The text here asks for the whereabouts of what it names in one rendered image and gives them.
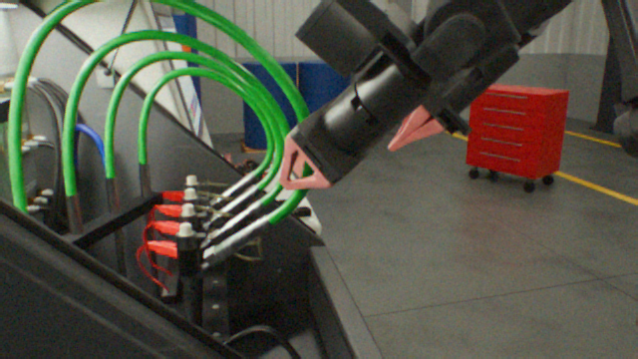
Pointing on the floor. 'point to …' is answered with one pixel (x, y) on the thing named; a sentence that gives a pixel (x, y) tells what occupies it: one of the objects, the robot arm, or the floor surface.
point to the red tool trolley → (517, 132)
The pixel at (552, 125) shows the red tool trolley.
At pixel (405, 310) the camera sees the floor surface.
